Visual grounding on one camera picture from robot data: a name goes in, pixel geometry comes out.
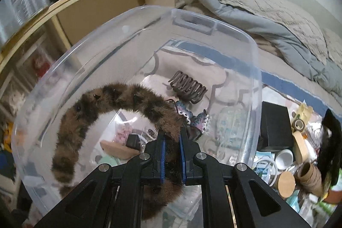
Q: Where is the brown furry headband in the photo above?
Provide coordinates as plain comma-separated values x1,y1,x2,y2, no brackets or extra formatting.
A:
50,82,188,221

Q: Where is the wooden hairbrush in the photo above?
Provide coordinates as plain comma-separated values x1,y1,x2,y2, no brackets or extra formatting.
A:
100,140,140,160

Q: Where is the round wooden lid container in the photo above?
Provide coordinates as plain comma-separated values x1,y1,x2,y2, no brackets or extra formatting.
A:
276,171,296,199

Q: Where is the white round cup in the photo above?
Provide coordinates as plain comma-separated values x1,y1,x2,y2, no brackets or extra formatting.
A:
275,149,293,171

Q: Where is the floral fabric pouch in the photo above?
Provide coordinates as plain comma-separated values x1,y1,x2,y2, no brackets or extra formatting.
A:
214,106,248,154

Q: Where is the black box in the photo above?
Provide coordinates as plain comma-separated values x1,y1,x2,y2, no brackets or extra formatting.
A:
257,101,293,152

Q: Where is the beige yarn cone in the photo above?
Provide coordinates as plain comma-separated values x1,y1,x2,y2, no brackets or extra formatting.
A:
295,162,323,197

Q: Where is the floral hair claw clip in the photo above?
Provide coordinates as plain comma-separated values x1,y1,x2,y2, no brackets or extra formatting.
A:
166,99,209,141

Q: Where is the clear plastic storage bin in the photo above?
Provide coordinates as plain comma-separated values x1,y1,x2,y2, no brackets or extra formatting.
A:
12,6,261,215

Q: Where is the black fuzzy hat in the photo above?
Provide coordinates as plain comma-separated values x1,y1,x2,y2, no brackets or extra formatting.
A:
318,109,341,186

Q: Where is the brown hair claw clip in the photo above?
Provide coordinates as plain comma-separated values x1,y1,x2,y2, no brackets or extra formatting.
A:
168,71,208,104

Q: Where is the wooden shelf unit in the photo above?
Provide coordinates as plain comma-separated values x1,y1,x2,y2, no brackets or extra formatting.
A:
0,0,197,85

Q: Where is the grey beige duvet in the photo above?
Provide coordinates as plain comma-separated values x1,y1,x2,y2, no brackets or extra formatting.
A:
199,0,341,99

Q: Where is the white ring headband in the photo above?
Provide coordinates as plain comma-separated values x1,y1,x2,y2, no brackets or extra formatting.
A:
252,157,279,187

